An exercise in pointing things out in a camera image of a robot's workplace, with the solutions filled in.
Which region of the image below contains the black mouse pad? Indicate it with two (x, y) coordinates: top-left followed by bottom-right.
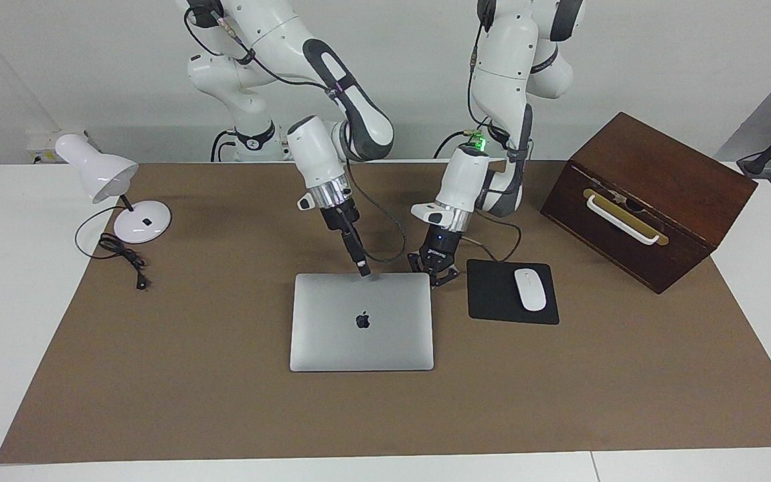
(467, 259), (560, 325)

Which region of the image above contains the brass handle plate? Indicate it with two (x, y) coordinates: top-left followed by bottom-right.
(583, 189), (669, 247)

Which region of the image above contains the black lamp power cable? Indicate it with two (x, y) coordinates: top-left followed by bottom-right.
(75, 204), (152, 291)

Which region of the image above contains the white desk lamp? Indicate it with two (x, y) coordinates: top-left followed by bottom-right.
(55, 133), (172, 244)

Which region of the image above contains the white box handle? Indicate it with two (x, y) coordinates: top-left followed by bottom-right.
(586, 194), (661, 245)

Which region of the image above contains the grey apple laptop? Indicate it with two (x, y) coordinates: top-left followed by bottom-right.
(290, 272), (435, 372)

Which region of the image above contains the brown table mat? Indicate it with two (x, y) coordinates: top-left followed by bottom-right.
(0, 161), (771, 465)

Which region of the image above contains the dark wooden box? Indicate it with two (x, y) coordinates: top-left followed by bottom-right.
(540, 112), (758, 295)

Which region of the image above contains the white computer mouse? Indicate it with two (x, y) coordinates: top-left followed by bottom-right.
(515, 268), (547, 312)

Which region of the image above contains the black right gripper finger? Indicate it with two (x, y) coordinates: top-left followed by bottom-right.
(347, 226), (372, 276)
(339, 229), (367, 277)

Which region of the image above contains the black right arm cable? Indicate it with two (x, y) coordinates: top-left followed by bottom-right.
(183, 0), (407, 263)

